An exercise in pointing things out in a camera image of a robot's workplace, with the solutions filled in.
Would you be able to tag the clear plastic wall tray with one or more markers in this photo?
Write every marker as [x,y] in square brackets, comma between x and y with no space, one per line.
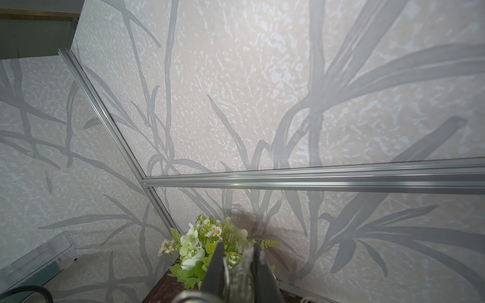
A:
[41,265]

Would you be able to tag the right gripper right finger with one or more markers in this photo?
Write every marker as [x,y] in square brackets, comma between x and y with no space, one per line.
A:
[266,288]

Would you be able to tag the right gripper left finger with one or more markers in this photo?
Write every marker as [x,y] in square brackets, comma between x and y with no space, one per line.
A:
[215,280]

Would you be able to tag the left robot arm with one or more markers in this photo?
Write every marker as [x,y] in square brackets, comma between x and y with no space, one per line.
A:
[19,294]

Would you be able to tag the potted white flower plant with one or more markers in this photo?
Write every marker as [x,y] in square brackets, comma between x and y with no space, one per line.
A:
[192,252]

